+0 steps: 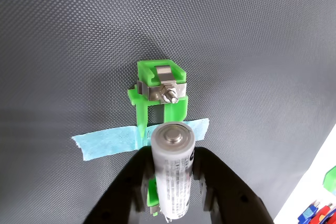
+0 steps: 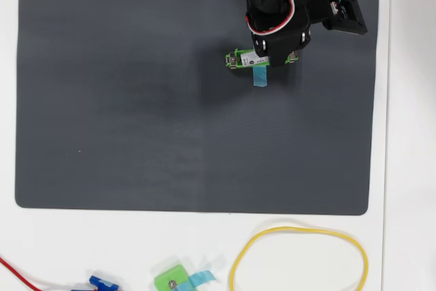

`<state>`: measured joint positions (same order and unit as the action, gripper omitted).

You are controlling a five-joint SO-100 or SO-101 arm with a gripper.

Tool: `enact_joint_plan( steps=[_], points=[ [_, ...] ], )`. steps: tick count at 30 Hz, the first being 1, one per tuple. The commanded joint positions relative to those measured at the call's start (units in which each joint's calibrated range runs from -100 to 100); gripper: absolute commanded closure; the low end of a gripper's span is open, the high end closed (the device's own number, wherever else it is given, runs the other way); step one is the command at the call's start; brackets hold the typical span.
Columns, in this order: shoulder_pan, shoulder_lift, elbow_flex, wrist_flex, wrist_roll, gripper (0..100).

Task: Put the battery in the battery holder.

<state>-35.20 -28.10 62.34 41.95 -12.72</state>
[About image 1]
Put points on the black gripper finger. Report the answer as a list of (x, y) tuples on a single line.
[(123, 195), (231, 197)]

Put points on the white AA battery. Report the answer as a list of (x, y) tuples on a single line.
[(173, 176)]

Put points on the green battery holder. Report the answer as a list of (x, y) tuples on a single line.
[(144, 73)]

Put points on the long blue masking tape strip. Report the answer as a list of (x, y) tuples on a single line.
[(105, 142)]

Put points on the green printed block with screw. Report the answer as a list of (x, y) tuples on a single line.
[(331, 182)]

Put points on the dark grey textured mat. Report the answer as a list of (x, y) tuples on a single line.
[(78, 37)]

